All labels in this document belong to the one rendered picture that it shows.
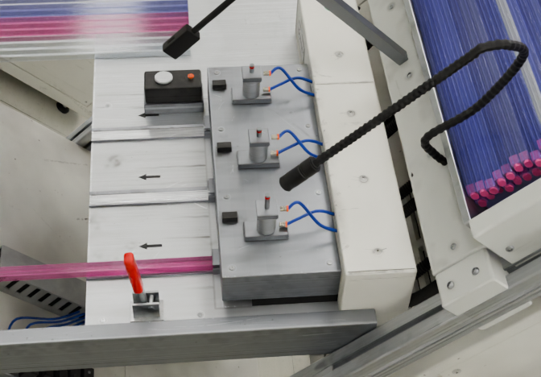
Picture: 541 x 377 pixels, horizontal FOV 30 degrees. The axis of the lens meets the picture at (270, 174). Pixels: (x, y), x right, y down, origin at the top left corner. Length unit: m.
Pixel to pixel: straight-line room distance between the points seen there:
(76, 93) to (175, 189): 1.63
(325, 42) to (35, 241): 0.63
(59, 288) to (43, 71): 1.28
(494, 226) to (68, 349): 0.49
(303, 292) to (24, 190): 0.73
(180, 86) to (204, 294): 0.30
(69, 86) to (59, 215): 1.12
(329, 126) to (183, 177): 0.20
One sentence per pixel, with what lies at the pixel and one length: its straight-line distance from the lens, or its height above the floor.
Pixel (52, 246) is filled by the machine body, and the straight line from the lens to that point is 1.74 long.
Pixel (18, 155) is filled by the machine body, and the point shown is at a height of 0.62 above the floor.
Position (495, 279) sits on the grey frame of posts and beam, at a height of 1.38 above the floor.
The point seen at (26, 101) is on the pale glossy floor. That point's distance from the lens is 2.93.
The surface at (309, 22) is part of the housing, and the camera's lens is 1.39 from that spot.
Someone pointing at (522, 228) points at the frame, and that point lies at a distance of 1.04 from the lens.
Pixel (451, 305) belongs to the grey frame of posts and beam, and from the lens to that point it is 1.08.
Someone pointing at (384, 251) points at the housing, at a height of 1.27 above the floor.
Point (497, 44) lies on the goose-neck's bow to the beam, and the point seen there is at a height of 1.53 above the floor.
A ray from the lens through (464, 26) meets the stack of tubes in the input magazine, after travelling 1.21.
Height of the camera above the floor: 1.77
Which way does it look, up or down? 29 degrees down
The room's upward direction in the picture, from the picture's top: 55 degrees clockwise
